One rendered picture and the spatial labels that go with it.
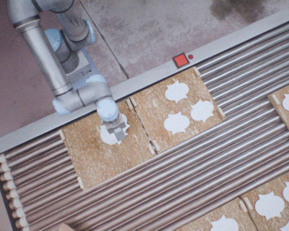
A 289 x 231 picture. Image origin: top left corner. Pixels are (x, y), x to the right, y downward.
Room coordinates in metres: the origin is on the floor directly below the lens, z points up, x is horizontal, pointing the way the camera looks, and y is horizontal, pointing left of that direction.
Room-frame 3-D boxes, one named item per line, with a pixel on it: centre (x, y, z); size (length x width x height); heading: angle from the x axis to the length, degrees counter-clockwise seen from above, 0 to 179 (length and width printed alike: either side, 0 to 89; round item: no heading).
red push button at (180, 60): (0.69, -0.23, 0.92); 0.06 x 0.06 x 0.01; 23
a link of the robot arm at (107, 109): (0.29, 0.14, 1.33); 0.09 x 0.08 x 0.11; 21
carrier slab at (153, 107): (0.41, -0.18, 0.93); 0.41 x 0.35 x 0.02; 113
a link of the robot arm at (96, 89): (0.38, 0.19, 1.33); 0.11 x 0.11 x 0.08; 21
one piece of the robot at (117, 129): (0.27, 0.13, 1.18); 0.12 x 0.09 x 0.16; 22
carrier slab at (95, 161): (0.24, 0.21, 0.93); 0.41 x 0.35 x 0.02; 112
